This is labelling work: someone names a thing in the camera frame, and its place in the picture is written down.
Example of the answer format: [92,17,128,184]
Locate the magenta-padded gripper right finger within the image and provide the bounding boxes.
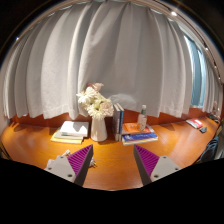
[133,144,182,186]

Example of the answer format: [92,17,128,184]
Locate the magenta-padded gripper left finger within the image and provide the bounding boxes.
[44,144,95,187]

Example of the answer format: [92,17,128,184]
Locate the yellow flat book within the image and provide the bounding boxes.
[50,133,84,145]

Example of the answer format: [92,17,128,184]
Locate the thin white flat book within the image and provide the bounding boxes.
[122,138,159,146]

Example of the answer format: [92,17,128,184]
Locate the blue flat book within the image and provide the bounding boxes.
[121,132,159,143]

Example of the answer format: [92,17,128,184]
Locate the black chair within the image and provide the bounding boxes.
[196,134,221,164]

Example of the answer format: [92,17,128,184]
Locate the clear bottle with green label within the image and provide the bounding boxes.
[137,104,148,132]

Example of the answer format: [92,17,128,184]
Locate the white ceramic vase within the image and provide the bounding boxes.
[90,116,109,143]

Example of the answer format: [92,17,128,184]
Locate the red book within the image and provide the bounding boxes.
[185,118,204,130]

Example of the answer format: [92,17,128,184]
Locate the blue upright book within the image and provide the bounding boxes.
[116,102,125,141]

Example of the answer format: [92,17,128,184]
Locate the white and pink flowers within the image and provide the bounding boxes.
[75,82,115,121]

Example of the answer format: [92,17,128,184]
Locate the white curtain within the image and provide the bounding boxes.
[3,0,194,121]
[203,56,224,114]

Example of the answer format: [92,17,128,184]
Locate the window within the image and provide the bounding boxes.
[184,34,205,109]

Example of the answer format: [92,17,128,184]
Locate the white power strip cable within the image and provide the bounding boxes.
[60,148,73,158]

